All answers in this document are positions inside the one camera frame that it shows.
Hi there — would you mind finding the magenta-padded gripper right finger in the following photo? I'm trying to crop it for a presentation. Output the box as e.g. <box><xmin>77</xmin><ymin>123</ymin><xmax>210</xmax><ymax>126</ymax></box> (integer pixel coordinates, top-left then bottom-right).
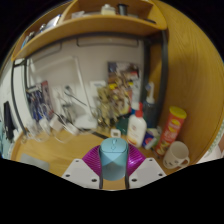
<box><xmin>124</xmin><ymin>145</ymin><xmax>168</xmax><ymax>190</ymax></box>

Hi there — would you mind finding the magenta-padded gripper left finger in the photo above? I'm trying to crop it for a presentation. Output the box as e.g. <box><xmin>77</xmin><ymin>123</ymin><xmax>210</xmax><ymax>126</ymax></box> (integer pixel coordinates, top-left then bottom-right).
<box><xmin>61</xmin><ymin>145</ymin><xmax>104</xmax><ymax>190</ymax></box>

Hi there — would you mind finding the light blue computer mouse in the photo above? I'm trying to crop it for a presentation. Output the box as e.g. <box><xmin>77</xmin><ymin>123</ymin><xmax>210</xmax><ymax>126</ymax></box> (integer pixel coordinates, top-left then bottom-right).
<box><xmin>98</xmin><ymin>137</ymin><xmax>130</xmax><ymax>182</ymax></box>

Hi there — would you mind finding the white printed mug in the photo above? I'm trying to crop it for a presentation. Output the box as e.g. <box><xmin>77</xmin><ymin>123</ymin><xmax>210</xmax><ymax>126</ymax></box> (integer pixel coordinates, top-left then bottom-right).
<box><xmin>162</xmin><ymin>140</ymin><xmax>191</xmax><ymax>170</ymax></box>

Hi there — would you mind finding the blue snack packet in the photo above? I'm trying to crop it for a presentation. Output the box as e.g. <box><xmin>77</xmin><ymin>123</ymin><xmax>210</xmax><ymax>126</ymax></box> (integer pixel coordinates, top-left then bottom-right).
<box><xmin>142</xmin><ymin>128</ymin><xmax>161</xmax><ymax>150</ymax></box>

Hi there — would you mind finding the white pump lotion bottle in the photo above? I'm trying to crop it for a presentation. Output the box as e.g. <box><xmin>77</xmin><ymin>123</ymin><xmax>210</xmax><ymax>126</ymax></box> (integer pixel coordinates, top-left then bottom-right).
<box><xmin>126</xmin><ymin>102</ymin><xmax>148</xmax><ymax>149</ymax></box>

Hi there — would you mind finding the white power strip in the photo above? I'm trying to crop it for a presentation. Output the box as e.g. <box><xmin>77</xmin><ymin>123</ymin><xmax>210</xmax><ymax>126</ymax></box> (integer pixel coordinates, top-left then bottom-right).
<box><xmin>64</xmin><ymin>122</ymin><xmax>81</xmax><ymax>136</ymax></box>

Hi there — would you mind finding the red chips can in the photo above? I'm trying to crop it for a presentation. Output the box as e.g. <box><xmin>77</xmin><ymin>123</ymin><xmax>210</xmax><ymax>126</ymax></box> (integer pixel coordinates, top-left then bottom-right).
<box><xmin>155</xmin><ymin>106</ymin><xmax>188</xmax><ymax>157</ymax></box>

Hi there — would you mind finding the small white desk clock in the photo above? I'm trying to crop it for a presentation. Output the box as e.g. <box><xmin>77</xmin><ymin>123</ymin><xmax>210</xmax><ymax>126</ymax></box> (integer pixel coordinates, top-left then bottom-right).
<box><xmin>110</xmin><ymin>128</ymin><xmax>122</xmax><ymax>139</ymax></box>

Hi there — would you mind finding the white desk lamp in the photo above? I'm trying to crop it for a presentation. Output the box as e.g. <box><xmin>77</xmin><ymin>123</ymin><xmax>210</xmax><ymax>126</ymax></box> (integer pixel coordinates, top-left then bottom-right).
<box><xmin>29</xmin><ymin>56</ymin><xmax>99</xmax><ymax>131</ymax></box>

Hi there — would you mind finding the dark green box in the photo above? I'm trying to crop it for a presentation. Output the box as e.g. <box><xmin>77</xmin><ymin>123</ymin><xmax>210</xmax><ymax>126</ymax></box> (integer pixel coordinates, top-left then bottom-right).
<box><xmin>115</xmin><ymin>117</ymin><xmax>131</xmax><ymax>136</ymax></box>

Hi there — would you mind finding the white power adapter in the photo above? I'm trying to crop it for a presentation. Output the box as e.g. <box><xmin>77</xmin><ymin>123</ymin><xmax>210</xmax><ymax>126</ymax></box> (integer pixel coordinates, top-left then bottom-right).
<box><xmin>49</xmin><ymin>114</ymin><xmax>66</xmax><ymax>133</ymax></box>

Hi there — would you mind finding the white charger block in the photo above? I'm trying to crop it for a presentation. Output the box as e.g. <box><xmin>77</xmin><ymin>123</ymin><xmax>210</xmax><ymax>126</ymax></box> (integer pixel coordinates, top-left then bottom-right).
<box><xmin>39</xmin><ymin>118</ymin><xmax>51</xmax><ymax>134</ymax></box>

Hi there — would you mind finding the clear plastic cup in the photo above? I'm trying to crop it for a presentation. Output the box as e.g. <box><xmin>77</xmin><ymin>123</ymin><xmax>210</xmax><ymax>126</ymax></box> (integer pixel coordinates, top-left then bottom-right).
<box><xmin>27</xmin><ymin>119</ymin><xmax>43</xmax><ymax>140</ymax></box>

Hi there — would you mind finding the blue spray bottle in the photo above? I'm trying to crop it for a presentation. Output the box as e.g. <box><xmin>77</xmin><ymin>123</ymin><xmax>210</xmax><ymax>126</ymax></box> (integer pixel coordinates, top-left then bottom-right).
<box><xmin>143</xmin><ymin>82</ymin><xmax>159</xmax><ymax>129</ymax></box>

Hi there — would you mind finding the gold robot figure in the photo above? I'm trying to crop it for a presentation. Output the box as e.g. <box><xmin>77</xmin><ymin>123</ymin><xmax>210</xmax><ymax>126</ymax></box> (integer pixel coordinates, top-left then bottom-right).
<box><xmin>96</xmin><ymin>78</ymin><xmax>131</xmax><ymax>129</ymax></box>

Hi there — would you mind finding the blue model kit box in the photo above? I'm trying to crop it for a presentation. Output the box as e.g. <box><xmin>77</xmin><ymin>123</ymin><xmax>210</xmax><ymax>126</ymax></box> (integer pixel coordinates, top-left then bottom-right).
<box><xmin>25</xmin><ymin>80</ymin><xmax>54</xmax><ymax>123</ymax></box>

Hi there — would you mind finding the black bag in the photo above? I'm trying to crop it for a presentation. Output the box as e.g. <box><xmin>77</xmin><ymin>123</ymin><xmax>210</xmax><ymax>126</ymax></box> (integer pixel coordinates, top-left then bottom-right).
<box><xmin>3</xmin><ymin>100</ymin><xmax>16</xmax><ymax>143</ymax></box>

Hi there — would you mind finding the dark printed box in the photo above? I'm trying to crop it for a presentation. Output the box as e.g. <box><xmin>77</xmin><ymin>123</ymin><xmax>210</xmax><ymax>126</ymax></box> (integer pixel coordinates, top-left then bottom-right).
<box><xmin>107</xmin><ymin>61</ymin><xmax>141</xmax><ymax>84</ymax></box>

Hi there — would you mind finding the wooden shelf unit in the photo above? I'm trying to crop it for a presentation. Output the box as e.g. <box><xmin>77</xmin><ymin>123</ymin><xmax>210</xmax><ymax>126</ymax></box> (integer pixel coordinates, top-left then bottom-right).
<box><xmin>11</xmin><ymin>0</ymin><xmax>168</xmax><ymax>63</ymax></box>

